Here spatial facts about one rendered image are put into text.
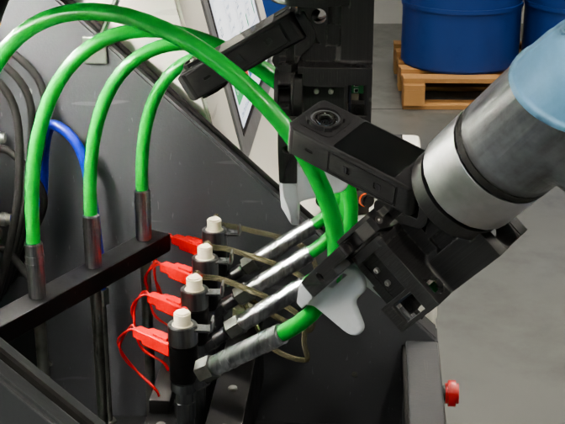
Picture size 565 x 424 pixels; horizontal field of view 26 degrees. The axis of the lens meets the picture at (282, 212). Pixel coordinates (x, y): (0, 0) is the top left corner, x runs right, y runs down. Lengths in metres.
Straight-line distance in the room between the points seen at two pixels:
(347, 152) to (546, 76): 0.19
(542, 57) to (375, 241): 0.21
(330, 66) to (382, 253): 0.21
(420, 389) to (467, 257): 0.56
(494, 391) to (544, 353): 0.28
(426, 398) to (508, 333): 2.32
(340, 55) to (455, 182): 0.26
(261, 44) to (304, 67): 0.04
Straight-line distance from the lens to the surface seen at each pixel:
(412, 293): 0.86
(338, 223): 0.94
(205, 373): 1.05
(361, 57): 1.02
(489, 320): 3.75
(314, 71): 1.01
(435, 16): 5.90
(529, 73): 0.73
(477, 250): 0.83
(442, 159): 0.79
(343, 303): 0.93
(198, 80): 1.03
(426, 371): 1.42
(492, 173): 0.77
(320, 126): 0.87
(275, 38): 1.02
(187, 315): 1.14
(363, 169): 0.85
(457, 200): 0.79
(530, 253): 4.25
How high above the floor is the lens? 1.62
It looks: 21 degrees down
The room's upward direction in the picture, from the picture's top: straight up
